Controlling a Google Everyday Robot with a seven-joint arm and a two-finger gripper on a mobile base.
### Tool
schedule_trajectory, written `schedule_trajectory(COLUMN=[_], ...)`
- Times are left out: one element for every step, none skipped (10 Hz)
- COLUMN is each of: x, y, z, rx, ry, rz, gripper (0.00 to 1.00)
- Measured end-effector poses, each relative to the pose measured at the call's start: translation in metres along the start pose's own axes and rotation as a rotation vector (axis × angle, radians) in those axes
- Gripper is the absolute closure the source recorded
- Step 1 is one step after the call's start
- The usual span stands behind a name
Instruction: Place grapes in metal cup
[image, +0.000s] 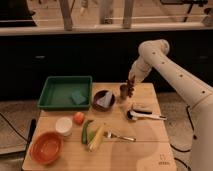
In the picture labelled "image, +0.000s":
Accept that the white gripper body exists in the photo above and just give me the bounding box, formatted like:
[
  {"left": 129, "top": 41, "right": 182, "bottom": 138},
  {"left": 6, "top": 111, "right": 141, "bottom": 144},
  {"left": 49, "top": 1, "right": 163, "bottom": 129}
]
[{"left": 128, "top": 65, "right": 145, "bottom": 84}]

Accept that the dark purple grape bunch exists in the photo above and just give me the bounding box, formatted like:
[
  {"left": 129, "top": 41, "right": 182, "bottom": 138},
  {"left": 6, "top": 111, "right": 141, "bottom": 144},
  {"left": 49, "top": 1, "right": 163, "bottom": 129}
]
[{"left": 126, "top": 77, "right": 135, "bottom": 98}]

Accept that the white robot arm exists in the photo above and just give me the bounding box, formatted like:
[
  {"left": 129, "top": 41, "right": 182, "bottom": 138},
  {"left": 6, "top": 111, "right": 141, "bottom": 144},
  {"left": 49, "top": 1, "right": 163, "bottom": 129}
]
[{"left": 128, "top": 39, "right": 213, "bottom": 171}]

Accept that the small metal cup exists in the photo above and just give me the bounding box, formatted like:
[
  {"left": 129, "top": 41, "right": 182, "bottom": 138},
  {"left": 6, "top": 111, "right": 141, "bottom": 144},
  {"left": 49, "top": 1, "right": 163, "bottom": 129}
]
[{"left": 120, "top": 84, "right": 128, "bottom": 100}]

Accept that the dark brown bowl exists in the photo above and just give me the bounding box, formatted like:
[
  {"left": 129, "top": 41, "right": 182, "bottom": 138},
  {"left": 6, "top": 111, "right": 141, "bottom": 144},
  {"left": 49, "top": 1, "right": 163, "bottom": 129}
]
[{"left": 93, "top": 90, "right": 115, "bottom": 111}]

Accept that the grey folded cloth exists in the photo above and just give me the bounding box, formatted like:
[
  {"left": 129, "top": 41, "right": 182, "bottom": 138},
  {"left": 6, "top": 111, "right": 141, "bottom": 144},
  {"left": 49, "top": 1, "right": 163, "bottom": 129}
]
[{"left": 97, "top": 92, "right": 112, "bottom": 108}]

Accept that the teal green sponge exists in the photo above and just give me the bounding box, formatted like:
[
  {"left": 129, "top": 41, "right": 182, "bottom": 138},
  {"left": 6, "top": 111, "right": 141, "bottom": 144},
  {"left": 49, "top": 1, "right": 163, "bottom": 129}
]
[{"left": 71, "top": 91, "right": 86, "bottom": 105}]

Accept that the silver metal fork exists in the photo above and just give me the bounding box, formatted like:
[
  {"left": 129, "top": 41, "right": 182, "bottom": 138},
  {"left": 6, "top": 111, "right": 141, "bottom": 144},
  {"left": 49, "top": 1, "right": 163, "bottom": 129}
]
[{"left": 104, "top": 132, "right": 136, "bottom": 142}]

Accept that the yellow corn cob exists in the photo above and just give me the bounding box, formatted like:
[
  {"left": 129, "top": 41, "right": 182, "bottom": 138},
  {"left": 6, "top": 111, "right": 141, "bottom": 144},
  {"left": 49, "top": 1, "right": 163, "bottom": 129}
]
[{"left": 88, "top": 125, "right": 105, "bottom": 151}]

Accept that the orange tomato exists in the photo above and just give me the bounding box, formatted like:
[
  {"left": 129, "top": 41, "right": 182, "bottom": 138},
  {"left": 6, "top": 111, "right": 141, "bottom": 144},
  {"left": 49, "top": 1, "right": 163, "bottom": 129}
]
[{"left": 73, "top": 112, "right": 85, "bottom": 125}]

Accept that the green chili pepper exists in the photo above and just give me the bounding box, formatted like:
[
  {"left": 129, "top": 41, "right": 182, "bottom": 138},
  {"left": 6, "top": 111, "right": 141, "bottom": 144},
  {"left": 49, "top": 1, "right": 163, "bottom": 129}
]
[{"left": 81, "top": 120, "right": 94, "bottom": 144}]

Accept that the green plastic tray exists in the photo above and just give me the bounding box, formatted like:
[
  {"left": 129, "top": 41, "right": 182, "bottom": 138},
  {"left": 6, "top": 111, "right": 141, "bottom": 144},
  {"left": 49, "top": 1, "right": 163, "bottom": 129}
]
[{"left": 37, "top": 76, "right": 92, "bottom": 111}]

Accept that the white round lidded container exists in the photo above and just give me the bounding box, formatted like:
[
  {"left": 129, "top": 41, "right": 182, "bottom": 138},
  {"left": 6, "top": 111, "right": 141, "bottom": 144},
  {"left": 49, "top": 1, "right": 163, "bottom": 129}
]
[{"left": 55, "top": 117, "right": 72, "bottom": 136}]

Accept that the orange plastic bowl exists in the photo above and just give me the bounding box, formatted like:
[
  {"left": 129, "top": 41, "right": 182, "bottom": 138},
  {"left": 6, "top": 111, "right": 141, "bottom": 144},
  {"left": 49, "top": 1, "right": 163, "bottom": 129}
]
[{"left": 30, "top": 132, "right": 63, "bottom": 165}]

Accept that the black floor cable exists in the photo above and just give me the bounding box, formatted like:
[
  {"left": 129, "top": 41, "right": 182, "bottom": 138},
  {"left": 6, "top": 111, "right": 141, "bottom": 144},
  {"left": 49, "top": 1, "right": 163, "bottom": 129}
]
[{"left": 170, "top": 105, "right": 198, "bottom": 154}]

